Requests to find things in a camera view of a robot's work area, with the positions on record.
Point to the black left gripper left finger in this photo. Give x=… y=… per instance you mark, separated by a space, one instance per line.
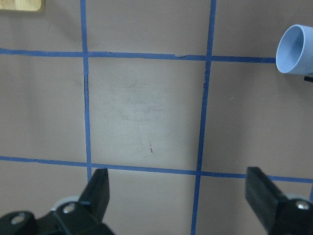
x=85 y=215

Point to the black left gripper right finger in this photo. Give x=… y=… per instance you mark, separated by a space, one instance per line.
x=278 y=213

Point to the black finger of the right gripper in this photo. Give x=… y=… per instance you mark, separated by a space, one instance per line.
x=308 y=78

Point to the light blue plastic cup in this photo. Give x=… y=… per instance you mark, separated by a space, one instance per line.
x=294 y=53

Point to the wooden mug rack stand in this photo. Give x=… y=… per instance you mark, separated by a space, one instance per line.
x=22 y=5

